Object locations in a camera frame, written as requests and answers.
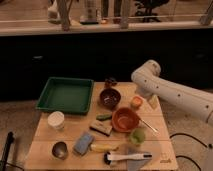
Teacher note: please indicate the white paper cup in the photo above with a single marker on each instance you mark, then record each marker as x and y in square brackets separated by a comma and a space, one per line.
[56, 120]

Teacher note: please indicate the red yellow apple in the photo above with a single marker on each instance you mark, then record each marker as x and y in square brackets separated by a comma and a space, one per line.
[136, 102]

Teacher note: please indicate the grey cloth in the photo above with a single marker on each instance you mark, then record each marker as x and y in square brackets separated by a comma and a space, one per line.
[135, 165]

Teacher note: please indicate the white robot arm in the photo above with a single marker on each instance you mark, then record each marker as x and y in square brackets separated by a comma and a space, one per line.
[196, 102]

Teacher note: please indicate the metal cup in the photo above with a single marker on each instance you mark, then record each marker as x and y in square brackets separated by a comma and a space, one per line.
[60, 150]

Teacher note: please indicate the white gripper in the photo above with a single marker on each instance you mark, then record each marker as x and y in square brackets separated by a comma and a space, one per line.
[148, 94]

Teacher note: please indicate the dark purple grapes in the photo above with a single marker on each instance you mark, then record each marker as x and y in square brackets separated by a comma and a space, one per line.
[110, 82]

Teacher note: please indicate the black pole stand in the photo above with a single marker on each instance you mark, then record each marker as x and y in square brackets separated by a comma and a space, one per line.
[6, 150]

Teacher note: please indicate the white handled brush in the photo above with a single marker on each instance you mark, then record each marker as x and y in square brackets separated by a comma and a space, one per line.
[108, 157]

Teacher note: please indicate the dark brown bowl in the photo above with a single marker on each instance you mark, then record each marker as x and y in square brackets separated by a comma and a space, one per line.
[110, 98]

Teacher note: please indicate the blue sponge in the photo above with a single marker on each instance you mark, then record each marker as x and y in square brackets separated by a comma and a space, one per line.
[82, 144]

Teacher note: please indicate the brown wooden block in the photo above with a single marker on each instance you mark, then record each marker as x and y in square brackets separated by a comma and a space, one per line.
[101, 127]

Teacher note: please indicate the metal spoon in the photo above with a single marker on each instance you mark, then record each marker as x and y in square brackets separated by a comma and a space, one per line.
[148, 125]

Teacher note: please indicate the green cucumber piece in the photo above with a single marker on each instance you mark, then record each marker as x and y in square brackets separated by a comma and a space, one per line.
[104, 117]

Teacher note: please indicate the green cup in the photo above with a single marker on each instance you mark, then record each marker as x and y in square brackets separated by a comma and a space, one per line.
[137, 136]

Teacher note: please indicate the black office chair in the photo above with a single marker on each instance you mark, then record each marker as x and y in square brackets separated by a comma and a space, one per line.
[144, 9]

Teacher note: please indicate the orange bowl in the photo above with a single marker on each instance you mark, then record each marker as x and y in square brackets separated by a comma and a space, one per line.
[124, 120]

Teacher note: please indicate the green plastic tray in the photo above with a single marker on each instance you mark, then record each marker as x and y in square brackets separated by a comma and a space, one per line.
[68, 95]

